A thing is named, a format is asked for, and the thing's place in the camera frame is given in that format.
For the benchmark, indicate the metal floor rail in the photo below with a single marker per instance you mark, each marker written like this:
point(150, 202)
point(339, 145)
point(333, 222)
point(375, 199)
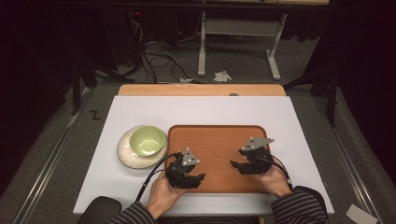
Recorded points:
point(49, 168)
point(348, 161)

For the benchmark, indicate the white desk frame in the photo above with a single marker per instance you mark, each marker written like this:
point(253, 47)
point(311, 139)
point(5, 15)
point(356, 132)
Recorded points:
point(238, 27)

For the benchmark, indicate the white table mat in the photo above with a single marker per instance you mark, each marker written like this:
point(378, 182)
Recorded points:
point(202, 110)

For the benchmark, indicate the green bowl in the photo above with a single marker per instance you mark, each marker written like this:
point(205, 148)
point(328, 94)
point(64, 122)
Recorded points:
point(146, 140)

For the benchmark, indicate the wooden table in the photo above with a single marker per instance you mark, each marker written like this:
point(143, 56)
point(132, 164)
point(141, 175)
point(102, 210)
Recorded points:
point(199, 90)

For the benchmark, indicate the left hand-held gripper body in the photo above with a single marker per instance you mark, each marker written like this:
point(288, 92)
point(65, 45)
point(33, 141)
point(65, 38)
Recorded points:
point(179, 174)

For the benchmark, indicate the white plate with dark rim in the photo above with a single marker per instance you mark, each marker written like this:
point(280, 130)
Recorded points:
point(130, 158)

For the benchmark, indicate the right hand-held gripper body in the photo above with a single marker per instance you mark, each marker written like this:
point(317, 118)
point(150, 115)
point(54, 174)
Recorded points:
point(259, 160)

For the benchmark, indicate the person's left hand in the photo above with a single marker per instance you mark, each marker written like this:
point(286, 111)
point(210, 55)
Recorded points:
point(162, 196)

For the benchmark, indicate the flat white paper sheet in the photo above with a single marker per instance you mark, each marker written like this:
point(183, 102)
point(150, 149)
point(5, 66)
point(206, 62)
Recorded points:
point(361, 215)

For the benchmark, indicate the black chair armrest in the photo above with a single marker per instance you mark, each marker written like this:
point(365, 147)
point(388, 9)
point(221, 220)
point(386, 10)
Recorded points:
point(101, 210)

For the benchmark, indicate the small crumpled white paper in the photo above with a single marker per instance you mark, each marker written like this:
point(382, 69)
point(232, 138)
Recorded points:
point(186, 80)

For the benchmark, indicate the black stand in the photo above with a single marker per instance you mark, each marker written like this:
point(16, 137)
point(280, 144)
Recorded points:
point(331, 90)
point(77, 84)

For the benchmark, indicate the person's right hand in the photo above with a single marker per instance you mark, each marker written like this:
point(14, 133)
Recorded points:
point(275, 183)

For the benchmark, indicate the wooden tray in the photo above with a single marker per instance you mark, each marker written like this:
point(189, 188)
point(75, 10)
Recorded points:
point(214, 146)

